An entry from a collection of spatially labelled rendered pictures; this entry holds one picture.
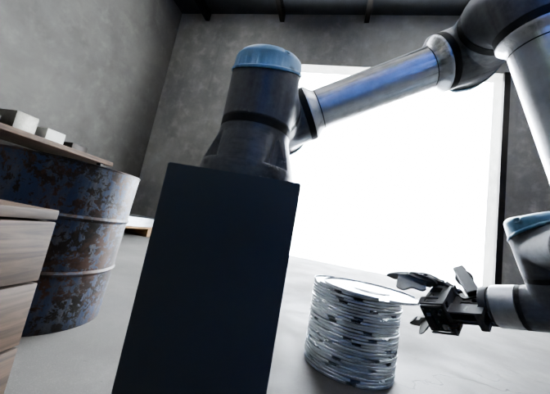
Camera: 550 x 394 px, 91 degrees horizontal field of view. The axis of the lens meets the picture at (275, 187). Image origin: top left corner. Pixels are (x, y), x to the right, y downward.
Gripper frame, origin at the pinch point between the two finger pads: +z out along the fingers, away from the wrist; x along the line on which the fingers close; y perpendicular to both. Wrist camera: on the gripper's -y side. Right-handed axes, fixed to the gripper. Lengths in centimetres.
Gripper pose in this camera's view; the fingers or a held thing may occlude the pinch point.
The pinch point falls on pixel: (400, 296)
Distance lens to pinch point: 79.9
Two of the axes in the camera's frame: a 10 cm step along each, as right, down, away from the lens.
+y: -7.0, 3.2, -6.3
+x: 4.3, 9.0, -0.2
